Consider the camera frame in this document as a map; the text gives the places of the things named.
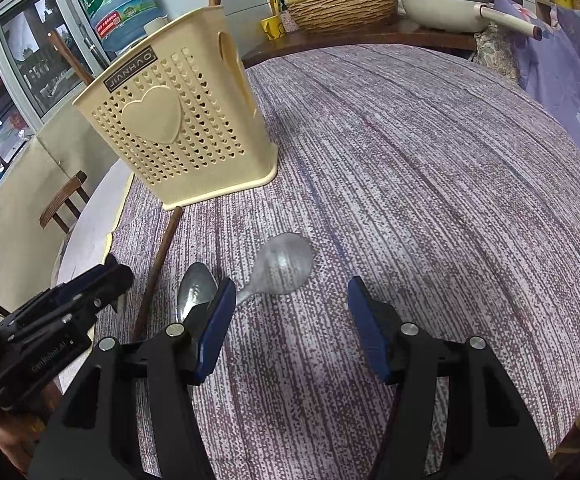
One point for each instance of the steel spoon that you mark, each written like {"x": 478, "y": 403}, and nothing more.
{"x": 198, "y": 286}

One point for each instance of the cream perforated utensil holder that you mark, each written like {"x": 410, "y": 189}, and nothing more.
{"x": 178, "y": 109}

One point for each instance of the purple striped tablecloth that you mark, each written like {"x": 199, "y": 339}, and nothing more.
{"x": 450, "y": 191}

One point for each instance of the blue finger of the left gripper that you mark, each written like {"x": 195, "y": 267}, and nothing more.
{"x": 65, "y": 292}

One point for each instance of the wooden chair with cushion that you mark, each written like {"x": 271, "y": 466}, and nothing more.
{"x": 64, "y": 199}

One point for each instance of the blue water bottle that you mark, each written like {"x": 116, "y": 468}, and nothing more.
{"x": 118, "y": 23}

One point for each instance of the left hand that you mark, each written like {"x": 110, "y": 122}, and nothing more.
{"x": 19, "y": 432}

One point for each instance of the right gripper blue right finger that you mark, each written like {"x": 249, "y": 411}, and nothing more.
{"x": 373, "y": 326}

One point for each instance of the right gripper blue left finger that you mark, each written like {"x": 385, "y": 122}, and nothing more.
{"x": 211, "y": 322}

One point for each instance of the cream frying pan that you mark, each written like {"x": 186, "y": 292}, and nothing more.
{"x": 465, "y": 16}

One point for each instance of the grey plastic spoon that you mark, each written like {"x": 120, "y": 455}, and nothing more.
{"x": 282, "y": 265}

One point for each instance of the yellow mug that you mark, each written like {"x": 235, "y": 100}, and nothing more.
{"x": 273, "y": 27}

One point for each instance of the woven basket sink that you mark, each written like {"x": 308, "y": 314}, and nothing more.
{"x": 335, "y": 15}

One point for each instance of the purple floral cloth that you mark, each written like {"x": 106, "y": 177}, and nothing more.
{"x": 545, "y": 63}

